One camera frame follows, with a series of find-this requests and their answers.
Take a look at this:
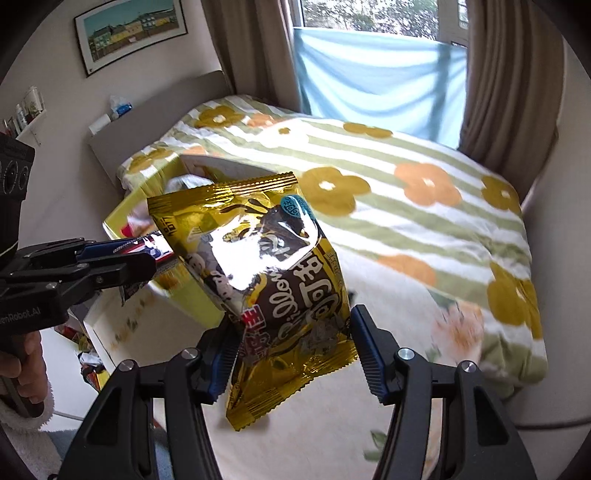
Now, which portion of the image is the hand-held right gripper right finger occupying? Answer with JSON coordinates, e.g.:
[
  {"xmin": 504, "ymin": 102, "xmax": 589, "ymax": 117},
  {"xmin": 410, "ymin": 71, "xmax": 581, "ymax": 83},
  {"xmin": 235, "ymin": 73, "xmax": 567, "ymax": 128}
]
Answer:
[{"xmin": 350, "ymin": 305, "xmax": 539, "ymax": 480}]

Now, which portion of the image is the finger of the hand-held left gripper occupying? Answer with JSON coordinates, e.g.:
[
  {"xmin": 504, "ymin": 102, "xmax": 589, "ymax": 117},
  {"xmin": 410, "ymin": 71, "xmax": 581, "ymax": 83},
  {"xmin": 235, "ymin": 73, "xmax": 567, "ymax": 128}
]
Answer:
[
  {"xmin": 0, "ymin": 253, "xmax": 158, "ymax": 302},
  {"xmin": 14, "ymin": 235, "xmax": 155, "ymax": 260}
]

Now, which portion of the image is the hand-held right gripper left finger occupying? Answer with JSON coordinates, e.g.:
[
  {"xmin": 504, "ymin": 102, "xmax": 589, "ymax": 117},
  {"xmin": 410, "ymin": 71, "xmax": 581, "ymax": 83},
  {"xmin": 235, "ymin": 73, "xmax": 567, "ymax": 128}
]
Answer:
[{"xmin": 69, "ymin": 316, "xmax": 241, "ymax": 480}]

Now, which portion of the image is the dark snack packet blue print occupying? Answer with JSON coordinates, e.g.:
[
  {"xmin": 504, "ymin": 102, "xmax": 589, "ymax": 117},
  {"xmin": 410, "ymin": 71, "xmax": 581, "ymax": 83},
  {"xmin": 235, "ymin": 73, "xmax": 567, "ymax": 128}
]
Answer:
[{"xmin": 111, "ymin": 233, "xmax": 182, "ymax": 305}]

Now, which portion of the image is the green cardboard box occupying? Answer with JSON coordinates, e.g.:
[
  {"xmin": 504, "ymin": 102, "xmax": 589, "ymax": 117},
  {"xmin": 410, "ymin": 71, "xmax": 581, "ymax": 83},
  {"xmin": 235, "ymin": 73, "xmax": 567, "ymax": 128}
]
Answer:
[{"xmin": 102, "ymin": 154, "xmax": 232, "ymax": 324}]

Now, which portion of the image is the gold foil snack bag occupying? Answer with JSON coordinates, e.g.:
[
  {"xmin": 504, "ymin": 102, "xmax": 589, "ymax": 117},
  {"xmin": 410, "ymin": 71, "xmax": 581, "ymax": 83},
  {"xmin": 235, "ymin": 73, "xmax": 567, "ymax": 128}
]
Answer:
[{"xmin": 147, "ymin": 172, "xmax": 358, "ymax": 432}]

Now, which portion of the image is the person's left hand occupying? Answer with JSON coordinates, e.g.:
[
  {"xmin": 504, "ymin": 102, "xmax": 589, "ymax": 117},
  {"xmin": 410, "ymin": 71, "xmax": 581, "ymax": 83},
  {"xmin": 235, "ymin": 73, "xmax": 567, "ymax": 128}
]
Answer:
[{"xmin": 0, "ymin": 330, "xmax": 49, "ymax": 414}]

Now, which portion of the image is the white floral bed sheet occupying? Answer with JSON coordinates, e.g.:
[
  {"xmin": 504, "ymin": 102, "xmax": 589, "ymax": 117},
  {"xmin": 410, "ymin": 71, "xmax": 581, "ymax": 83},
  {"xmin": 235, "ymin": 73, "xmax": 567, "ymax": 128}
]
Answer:
[{"xmin": 83, "ymin": 258, "xmax": 509, "ymax": 480}]

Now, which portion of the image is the pile of colourful packets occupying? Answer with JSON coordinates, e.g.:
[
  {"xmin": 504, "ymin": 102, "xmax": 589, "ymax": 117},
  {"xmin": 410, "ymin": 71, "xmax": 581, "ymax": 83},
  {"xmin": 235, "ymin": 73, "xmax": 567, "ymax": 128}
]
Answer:
[{"xmin": 55, "ymin": 323, "xmax": 112, "ymax": 393}]

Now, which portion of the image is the striped floral blanket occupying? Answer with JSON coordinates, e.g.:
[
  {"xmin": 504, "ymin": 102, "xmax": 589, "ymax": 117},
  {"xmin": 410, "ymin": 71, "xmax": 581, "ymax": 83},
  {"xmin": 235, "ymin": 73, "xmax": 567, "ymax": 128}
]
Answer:
[{"xmin": 115, "ymin": 95, "xmax": 548, "ymax": 384}]

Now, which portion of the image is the tissue pack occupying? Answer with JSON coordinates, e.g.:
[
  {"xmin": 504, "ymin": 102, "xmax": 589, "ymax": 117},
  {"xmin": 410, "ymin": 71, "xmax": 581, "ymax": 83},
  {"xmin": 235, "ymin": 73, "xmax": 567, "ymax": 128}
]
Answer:
[{"xmin": 108, "ymin": 95, "xmax": 136, "ymax": 121}]

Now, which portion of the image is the grey headboard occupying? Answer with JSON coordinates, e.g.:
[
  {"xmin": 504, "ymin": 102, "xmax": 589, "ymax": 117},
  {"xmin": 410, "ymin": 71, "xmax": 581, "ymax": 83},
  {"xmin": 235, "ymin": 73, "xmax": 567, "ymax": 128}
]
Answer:
[{"xmin": 88, "ymin": 70, "xmax": 241, "ymax": 190}]

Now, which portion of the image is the white printed cup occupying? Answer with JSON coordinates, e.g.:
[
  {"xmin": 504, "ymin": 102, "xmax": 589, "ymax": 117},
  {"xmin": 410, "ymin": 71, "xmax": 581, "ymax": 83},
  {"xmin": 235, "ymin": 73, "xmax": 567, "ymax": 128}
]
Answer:
[{"xmin": 25, "ymin": 87, "xmax": 45, "ymax": 116}]

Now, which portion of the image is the beige curtain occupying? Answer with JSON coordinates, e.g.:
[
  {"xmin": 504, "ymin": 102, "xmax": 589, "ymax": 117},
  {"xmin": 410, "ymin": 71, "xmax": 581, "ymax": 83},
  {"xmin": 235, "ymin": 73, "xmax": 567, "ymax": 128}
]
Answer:
[
  {"xmin": 202, "ymin": 0, "xmax": 303, "ymax": 114},
  {"xmin": 459, "ymin": 0, "xmax": 566, "ymax": 185}
]

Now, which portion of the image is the light blue cloth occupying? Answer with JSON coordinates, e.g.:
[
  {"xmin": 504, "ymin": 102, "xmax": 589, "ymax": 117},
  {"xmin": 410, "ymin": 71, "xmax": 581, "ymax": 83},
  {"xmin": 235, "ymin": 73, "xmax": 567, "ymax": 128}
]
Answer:
[{"xmin": 292, "ymin": 27, "xmax": 468, "ymax": 149}]

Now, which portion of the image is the window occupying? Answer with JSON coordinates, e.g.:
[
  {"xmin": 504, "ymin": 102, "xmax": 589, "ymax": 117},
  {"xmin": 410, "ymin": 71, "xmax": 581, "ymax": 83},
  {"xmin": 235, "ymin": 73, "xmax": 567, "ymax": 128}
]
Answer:
[{"xmin": 300, "ymin": 0, "xmax": 472, "ymax": 47}]

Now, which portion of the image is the wall shelf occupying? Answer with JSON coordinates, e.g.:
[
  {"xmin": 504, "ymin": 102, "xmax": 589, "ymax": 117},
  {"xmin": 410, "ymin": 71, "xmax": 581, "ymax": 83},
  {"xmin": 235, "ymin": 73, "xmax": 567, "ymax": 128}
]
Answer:
[{"xmin": 0, "ymin": 108, "xmax": 51, "ymax": 146}]

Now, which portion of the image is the framed wall poster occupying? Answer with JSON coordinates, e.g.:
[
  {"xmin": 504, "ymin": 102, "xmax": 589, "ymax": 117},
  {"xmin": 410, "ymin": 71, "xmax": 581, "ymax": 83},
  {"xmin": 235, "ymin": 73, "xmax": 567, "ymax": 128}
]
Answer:
[{"xmin": 74, "ymin": 0, "xmax": 189, "ymax": 78}]

